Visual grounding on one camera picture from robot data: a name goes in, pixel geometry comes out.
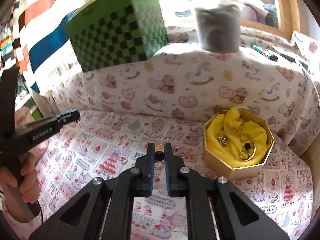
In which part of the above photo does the silver bangle bracelet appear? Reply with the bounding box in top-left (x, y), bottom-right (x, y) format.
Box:
top-left (220, 129), bottom-right (257, 162)

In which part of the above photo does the striped red white blue fabric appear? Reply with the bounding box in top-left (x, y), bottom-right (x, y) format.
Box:
top-left (0, 0), bottom-right (218, 93)

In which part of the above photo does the yellow cloth in box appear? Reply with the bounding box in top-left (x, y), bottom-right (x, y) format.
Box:
top-left (206, 108), bottom-right (268, 168)

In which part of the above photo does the green black checkered tissue box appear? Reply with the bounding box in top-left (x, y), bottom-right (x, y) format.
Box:
top-left (66, 0), bottom-right (168, 72)

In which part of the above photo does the small gold black earring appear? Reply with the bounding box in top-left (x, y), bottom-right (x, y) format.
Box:
top-left (244, 142), bottom-right (252, 151)

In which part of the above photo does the gold heart black stone brooch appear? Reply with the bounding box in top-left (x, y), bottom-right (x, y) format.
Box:
top-left (155, 144), bottom-right (165, 164)

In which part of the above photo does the strawberry print bed sheet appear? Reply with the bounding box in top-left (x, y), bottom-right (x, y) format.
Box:
top-left (9, 111), bottom-right (313, 239)

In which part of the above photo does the person's left hand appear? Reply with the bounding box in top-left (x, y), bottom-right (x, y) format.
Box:
top-left (0, 107), bottom-right (42, 223)

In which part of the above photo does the clear plastic jar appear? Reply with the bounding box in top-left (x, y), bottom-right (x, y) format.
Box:
top-left (190, 0), bottom-right (243, 53)

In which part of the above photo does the silver bow earring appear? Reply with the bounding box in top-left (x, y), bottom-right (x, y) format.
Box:
top-left (217, 135), bottom-right (228, 147)

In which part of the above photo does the teddy bear print cloth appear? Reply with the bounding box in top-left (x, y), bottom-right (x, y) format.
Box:
top-left (44, 28), bottom-right (319, 155)

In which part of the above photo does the gold octagonal jewelry box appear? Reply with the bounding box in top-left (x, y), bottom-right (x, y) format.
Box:
top-left (203, 107), bottom-right (274, 180)

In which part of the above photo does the pink pillow behind window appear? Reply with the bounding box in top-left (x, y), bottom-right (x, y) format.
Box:
top-left (241, 3), bottom-right (268, 24)

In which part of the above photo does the grey power bank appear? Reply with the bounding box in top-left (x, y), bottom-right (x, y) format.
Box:
top-left (271, 46), bottom-right (310, 73)

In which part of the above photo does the wooden window frame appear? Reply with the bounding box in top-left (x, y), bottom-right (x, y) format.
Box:
top-left (241, 0), bottom-right (301, 40)

